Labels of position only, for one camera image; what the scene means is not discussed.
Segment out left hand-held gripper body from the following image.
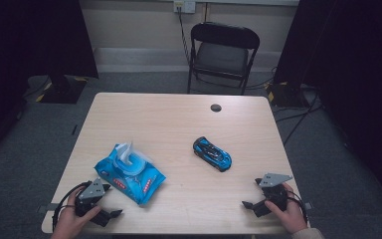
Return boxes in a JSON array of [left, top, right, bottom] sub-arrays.
[[75, 177, 112, 227]]

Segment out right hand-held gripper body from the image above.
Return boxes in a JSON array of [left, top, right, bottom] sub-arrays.
[[253, 172, 293, 218]]

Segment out blue wet wipes pack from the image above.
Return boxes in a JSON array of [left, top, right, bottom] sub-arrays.
[[94, 141, 167, 206]]

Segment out blue toy car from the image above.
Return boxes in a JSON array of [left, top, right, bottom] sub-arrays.
[[192, 135, 233, 173]]

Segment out person's right hand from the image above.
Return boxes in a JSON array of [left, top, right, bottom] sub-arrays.
[[265, 183, 308, 235]]

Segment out person's left hand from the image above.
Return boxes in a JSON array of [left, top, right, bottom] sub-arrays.
[[51, 195, 102, 239]]

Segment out black stand base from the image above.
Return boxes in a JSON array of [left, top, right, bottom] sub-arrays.
[[39, 74, 89, 105], [266, 81, 310, 109]]

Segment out black folding chair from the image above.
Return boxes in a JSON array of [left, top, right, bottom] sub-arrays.
[[187, 21, 261, 97]]

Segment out dark curtain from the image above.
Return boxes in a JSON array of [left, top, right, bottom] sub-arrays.
[[0, 0, 99, 167], [273, 0, 382, 213]]

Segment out right hand-held gripper cable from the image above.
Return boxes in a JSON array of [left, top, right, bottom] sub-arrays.
[[286, 190, 310, 224]]

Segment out black floor cable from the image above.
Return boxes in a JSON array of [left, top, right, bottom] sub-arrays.
[[274, 93, 322, 147]]

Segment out black socket cable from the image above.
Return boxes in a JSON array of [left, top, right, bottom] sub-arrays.
[[177, 6, 192, 65]]

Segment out white wall socket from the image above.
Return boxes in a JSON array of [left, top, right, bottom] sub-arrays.
[[173, 0, 197, 14]]

